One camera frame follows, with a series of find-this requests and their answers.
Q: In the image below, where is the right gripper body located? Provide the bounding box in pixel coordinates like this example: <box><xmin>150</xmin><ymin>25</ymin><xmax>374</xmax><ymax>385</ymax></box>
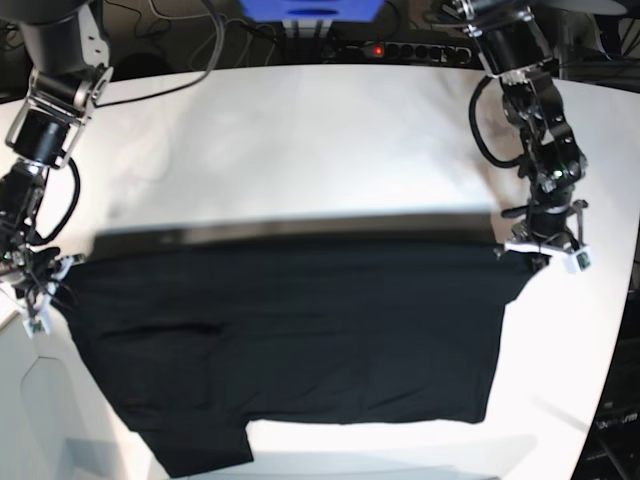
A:
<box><xmin>1</xmin><ymin>249</ymin><xmax>63</xmax><ymax>310</ymax></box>

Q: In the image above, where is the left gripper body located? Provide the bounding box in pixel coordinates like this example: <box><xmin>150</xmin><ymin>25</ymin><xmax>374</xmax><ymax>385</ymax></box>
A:
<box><xmin>525</xmin><ymin>194</ymin><xmax>575</xmax><ymax>252</ymax></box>

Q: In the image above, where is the black T-shirt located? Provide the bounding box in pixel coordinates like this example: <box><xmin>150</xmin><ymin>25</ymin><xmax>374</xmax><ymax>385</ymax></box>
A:
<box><xmin>56</xmin><ymin>233</ymin><xmax>532</xmax><ymax>478</ymax></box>

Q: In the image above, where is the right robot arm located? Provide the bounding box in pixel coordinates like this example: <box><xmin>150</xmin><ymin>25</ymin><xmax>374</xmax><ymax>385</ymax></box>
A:
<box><xmin>1</xmin><ymin>1</ymin><xmax>114</xmax><ymax>318</ymax></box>

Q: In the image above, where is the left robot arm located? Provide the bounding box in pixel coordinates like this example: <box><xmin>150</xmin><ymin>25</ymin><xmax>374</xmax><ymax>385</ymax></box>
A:
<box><xmin>446</xmin><ymin>1</ymin><xmax>592</xmax><ymax>274</ymax></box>

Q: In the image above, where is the black power strip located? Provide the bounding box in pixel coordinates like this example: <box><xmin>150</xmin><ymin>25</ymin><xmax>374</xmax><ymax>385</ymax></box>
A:
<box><xmin>347</xmin><ymin>42</ymin><xmax>476</xmax><ymax>67</ymax></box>

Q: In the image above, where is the blue plastic box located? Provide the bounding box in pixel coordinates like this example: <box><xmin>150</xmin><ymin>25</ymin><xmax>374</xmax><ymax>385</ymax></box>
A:
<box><xmin>239</xmin><ymin>0</ymin><xmax>385</xmax><ymax>22</ymax></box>

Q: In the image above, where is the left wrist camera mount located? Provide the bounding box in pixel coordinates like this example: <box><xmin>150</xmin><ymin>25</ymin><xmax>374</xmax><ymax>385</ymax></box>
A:
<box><xmin>494</xmin><ymin>200</ymin><xmax>593</xmax><ymax>274</ymax></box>

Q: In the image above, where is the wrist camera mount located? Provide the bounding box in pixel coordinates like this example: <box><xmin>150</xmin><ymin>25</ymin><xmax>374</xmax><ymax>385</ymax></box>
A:
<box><xmin>494</xmin><ymin>200</ymin><xmax>593</xmax><ymax>274</ymax></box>
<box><xmin>1</xmin><ymin>249</ymin><xmax>86</xmax><ymax>339</ymax></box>

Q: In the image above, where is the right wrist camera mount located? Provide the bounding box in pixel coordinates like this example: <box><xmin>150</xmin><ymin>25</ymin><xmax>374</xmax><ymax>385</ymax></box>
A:
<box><xmin>1</xmin><ymin>249</ymin><xmax>86</xmax><ymax>339</ymax></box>

